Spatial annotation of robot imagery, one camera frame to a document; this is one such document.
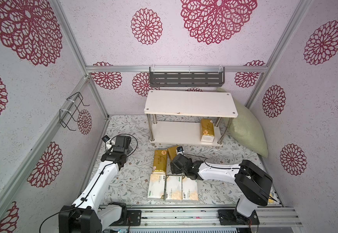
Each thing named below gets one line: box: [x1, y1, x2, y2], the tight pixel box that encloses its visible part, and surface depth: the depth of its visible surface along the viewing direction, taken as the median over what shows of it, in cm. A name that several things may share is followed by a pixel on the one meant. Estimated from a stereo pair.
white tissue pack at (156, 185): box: [147, 170, 167, 200], surface depth 82 cm
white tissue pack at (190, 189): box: [182, 175, 199, 201], surface depth 79 cm
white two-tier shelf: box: [143, 90, 238, 147], surface depth 88 cm
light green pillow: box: [217, 87, 269, 158], surface depth 86 cm
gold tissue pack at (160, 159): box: [152, 149, 168, 172], surface depth 89 cm
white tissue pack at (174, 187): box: [166, 175, 183, 201], surface depth 81 cm
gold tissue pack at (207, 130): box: [200, 118, 215, 143], surface depth 97 cm
